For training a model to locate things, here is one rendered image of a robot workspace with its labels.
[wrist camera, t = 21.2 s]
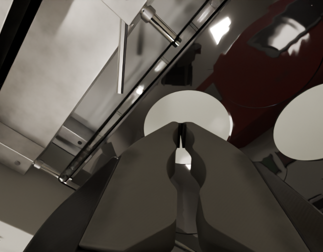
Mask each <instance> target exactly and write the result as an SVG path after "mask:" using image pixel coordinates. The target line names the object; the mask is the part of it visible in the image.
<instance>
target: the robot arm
mask: <svg viewBox="0 0 323 252"><path fill-rule="evenodd" d="M180 140H181V144H182V148H185V150H186V151H187V152H188V153H189V155H190V157H191V165H190V174H191V175H192V176H193V177H194V178H195V180H196V181H197V183H198V184H199V186H200V191H199V198H198V205H197V212H196V219H195V221H196V228H197V235H198V242H199V246H200V248H201V250H202V251H203V252H323V213H322V212H321V211H320V210H318V209H317V208H316V207H315V206H314V205H312V204H311V203H310V202H309V201H308V200H306V199H305V198H304V197H303V196H302V195H300V194H299V193H298V192H297V191H296V190H294V189H293V188H292V187H291V186H290V185H288V184H287V183H286V182H285V181H284V180H282V179H281V178H280V177H279V176H278V175H276V174H275V173H274V172H273V171H272V170H270V169H269V168H268V167H267V166H266V165H264V164H263V163H262V162H261V161H252V160H251V159H250V158H249V157H247V156H246V155H245V154H244V153H243V152H242V151H240V150H239V149H238V148H236V147H235V146H234V145H232V144H231V143H229V142H228V141H226V140H224V139H223V138H221V137H219V136H217V135H215V134H214V133H212V132H210V131H208V130H206V129H205V128H203V127H201V126H199V125H197V124H195V123H194V122H188V121H186V122H183V123H179V122H176V121H172V122H170V123H168V124H166V125H164V126H163V127H161V128H159V129H157V130H155V131H154V132H152V133H150V134H148V135H146V136H145V137H143V138H141V139H139V140H138V141H136V142H135V143H133V144H132V145H131V146H130V147H128V148H127V149H126V150H125V151H124V152H123V153H122V154H121V155H120V156H119V157H115V156H112V157H111V158H110V159H109V160H108V161H107V162H106V163H105V164H104V165H103V166H101V167H100V168H99V169H98V170H97V171H96V172H95V173H94V174H93V175H92V176H91V177H90V178H88V179H87V180H86V181H85V182H84V183H83V184H82V185H81V186H80V187H79V188H78V189H77V190H75V191H74V192H73V193H72V194H71V195H70V196H69V197H68V198H67V199H66V200H65V201H64V202H63V203H62V204H61V205H60V206H59V207H58V208H57V209H56V210H55V211H54V212H53V213H52V214H51V215H50V216H49V217H48V219H47V220H46V221H45V222H44V223H43V224H42V226H41V227H40V228H39V229H38V231H37V232H36V233H35V235H34V236H33V237H32V239H31V240H30V242H29V243H28V244H27V246H26V247H25V249H24V250H23V252H171V251H172V250H173V248H174V246H175V238H176V222H177V189H176V188H175V187H174V185H173V184H172V182H171V181H170V179H171V177H172V176H173V175H174V174H175V164H176V150H177V148H180Z"/></svg>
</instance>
